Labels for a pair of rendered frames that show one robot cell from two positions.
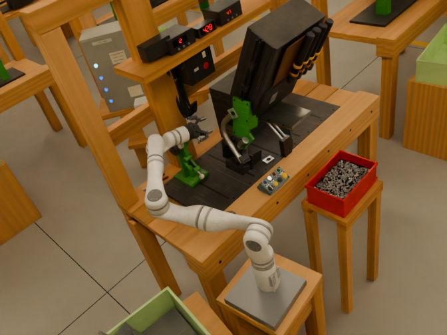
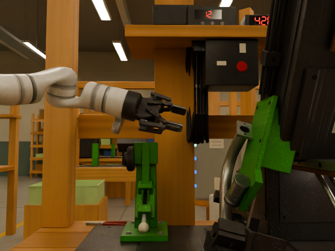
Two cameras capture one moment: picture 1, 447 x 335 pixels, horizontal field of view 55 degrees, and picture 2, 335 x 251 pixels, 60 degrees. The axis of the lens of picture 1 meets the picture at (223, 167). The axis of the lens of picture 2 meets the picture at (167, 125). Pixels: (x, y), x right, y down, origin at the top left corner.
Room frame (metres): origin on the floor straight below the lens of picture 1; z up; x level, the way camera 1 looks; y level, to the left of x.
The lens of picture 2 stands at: (1.14, -0.38, 1.17)
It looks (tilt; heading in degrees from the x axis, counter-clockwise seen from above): 4 degrees up; 35
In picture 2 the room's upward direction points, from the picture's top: straight up
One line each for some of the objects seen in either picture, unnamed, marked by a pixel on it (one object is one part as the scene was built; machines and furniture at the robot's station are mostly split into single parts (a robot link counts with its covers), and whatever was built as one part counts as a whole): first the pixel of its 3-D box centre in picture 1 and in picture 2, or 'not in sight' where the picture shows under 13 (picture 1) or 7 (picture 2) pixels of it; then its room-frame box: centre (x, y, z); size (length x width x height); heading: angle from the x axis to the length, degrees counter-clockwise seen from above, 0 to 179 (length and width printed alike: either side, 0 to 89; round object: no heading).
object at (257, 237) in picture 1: (259, 243); not in sight; (1.05, -0.05, 1.13); 0.09 x 0.09 x 0.17; 58
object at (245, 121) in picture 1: (245, 115); (269, 141); (1.85, -0.18, 1.17); 0.13 x 0.12 x 0.20; 126
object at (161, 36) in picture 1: (155, 47); (174, 18); (1.95, 0.16, 1.59); 0.15 x 0.07 x 0.07; 126
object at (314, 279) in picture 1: (269, 290); not in sight; (1.05, -0.06, 0.83); 0.32 x 0.32 x 0.04; 43
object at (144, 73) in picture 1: (197, 34); (254, 44); (2.15, -0.05, 1.52); 0.90 x 0.25 x 0.04; 126
